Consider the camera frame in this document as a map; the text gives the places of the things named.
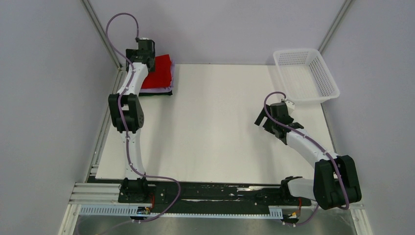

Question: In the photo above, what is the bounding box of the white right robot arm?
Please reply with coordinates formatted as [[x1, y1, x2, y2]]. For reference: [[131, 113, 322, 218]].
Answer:
[[254, 101, 362, 210]]

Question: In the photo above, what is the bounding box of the aluminium front rail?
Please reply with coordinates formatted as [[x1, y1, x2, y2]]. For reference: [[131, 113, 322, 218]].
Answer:
[[69, 183, 365, 209]]

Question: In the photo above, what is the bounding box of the white plastic basket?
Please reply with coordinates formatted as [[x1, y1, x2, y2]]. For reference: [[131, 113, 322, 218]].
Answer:
[[273, 48, 340, 105]]

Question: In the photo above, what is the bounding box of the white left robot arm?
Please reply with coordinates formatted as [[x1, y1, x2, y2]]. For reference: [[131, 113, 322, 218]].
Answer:
[[108, 38, 155, 203]]

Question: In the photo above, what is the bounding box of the black folded t shirt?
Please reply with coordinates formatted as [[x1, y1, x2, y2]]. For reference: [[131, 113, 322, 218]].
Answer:
[[139, 91, 173, 96]]

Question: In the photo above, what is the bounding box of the white slotted cable duct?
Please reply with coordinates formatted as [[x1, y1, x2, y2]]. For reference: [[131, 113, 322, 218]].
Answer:
[[78, 205, 283, 219]]

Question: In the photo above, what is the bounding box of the right aluminium frame post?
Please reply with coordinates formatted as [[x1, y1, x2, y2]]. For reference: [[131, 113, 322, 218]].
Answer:
[[318, 0, 355, 54]]

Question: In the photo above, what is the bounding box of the red t shirt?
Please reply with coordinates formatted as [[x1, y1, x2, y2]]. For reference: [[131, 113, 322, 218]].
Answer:
[[140, 54, 173, 93]]

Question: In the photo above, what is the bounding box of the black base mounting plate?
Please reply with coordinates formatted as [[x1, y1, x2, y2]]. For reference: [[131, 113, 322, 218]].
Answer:
[[118, 181, 312, 215]]

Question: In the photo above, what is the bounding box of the left aluminium frame post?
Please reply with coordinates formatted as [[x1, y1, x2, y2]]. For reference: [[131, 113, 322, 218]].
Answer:
[[80, 0, 122, 70]]

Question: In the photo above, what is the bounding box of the aluminium frame post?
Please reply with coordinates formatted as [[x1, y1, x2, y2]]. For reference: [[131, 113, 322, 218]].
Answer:
[[80, 0, 122, 70], [318, 0, 355, 54]]

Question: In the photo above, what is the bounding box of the lavender folded t shirt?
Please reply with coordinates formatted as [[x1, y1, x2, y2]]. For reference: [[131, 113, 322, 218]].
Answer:
[[139, 54, 175, 96]]

